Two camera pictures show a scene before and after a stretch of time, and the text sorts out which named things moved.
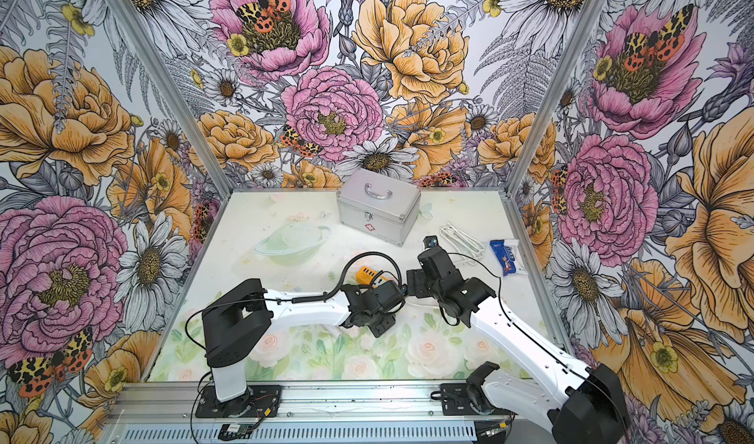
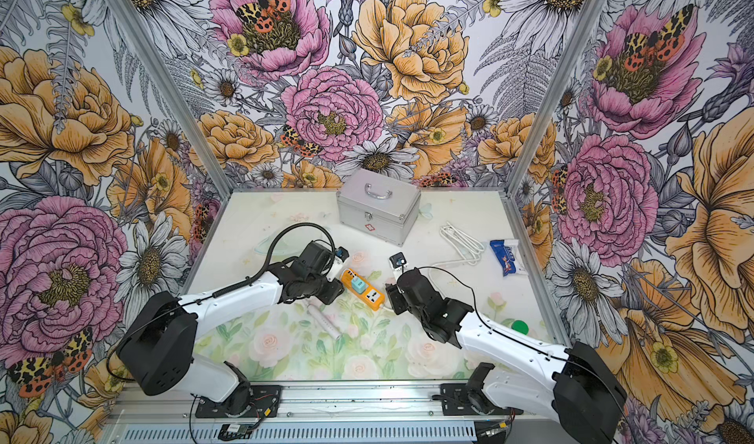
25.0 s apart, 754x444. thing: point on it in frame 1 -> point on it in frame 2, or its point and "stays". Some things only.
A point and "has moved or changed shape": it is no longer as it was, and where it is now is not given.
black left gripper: x=386 y=323 -> x=334 y=290
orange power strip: x=365 y=275 has moved or changed shape
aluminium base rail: x=154 y=413 stays
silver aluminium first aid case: x=378 y=205 stays
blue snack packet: x=505 y=254 stays
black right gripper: x=416 y=283 -> x=395 y=297
